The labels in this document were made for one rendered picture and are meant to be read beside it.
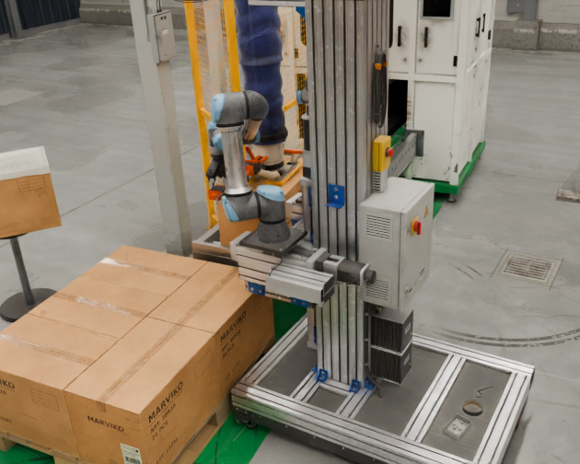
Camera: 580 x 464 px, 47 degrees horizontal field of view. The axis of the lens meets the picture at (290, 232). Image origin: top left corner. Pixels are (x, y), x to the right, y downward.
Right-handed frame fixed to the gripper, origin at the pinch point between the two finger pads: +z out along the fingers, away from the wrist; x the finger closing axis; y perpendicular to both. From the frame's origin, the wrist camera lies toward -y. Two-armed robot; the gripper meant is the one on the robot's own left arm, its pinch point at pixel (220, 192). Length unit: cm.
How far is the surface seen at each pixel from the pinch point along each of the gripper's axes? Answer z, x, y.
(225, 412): 103, -13, -40
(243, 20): -74, 4, 49
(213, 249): 49, 23, 27
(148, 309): 54, 29, -33
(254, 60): -54, 0, 49
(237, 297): 54, -9, -9
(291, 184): 13, -18, 49
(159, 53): -44, 89, 98
